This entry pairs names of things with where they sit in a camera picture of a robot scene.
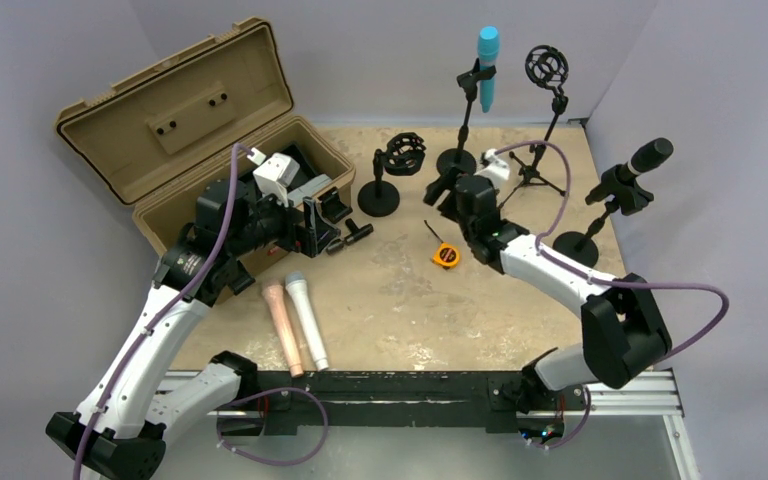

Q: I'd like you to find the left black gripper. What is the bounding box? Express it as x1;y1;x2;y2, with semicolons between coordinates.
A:
227;184;338;259

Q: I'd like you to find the white grey-headed microphone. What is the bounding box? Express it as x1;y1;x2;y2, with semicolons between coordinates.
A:
285;271;330;371

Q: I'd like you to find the pink microphone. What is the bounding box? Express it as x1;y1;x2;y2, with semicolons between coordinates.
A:
261;281;304;378

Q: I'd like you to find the black tripod shock-mount stand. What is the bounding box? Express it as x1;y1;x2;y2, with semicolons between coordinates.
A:
499;44;569;199

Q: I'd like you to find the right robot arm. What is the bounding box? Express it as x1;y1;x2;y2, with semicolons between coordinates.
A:
423;166;672;413

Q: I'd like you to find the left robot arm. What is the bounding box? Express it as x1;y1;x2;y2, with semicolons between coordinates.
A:
46;178;350;479

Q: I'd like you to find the black round-base clip stand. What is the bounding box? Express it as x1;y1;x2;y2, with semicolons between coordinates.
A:
436;58;496;175

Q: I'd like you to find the black right-side clip stand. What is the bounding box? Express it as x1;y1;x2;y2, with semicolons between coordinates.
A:
552;162;657;269

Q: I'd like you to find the blue microphone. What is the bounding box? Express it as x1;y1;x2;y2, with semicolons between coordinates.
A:
477;26;501;113

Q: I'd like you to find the black microphone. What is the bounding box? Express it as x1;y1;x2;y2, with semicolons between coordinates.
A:
626;137;674;177

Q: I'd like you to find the black T-shaped adapter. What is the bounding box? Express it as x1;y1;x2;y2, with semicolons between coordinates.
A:
325;218;374;255

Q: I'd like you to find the grey box inside case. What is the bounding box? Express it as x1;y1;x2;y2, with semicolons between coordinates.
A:
288;174;332;206

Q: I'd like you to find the yellow tape measure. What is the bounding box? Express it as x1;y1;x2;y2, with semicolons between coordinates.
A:
424;220;461;270

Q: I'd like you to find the tan plastic tool case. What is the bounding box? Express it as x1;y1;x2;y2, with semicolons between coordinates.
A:
54;17;356;253

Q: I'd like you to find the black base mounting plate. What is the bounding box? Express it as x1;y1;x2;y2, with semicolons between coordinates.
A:
223;370;586;436

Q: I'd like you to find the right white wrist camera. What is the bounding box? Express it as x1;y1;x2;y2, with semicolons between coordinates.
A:
475;149;511;191

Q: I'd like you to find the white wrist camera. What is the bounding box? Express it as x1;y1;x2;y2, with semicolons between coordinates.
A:
247;148;300;207
475;149;511;191

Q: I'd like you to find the black round-base shock-mount stand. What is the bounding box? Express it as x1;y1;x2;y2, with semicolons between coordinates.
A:
357;132;426;218

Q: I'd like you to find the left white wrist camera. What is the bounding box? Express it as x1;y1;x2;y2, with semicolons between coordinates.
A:
247;148;300;207

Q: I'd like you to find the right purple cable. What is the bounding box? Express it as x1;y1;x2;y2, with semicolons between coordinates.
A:
493;140;731;362

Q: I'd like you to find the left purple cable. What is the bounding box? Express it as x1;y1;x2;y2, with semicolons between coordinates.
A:
71;142;254;480

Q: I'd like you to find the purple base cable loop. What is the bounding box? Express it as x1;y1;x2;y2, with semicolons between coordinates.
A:
216;386;332;469

